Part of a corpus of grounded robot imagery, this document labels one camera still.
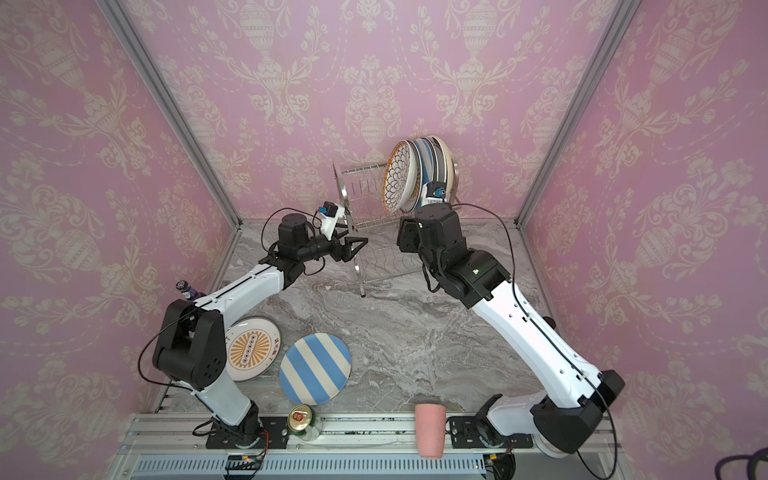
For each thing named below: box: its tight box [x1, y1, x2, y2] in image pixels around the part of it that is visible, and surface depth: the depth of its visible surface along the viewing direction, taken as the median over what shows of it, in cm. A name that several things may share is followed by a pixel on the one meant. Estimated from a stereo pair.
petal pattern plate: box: [382, 140, 418, 214], surface depth 88 cm
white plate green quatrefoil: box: [426, 137, 439, 182], surface depth 76 cm
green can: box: [287, 404, 323, 442], surface depth 69 cm
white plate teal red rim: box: [430, 136, 447, 183], surface depth 76 cm
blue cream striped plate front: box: [279, 332, 352, 406], surface depth 86 cm
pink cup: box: [415, 403, 446, 459], surface depth 72 cm
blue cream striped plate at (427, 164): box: [414, 138, 434, 211], surface depth 77 cm
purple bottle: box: [175, 280, 207, 301], surface depth 81 cm
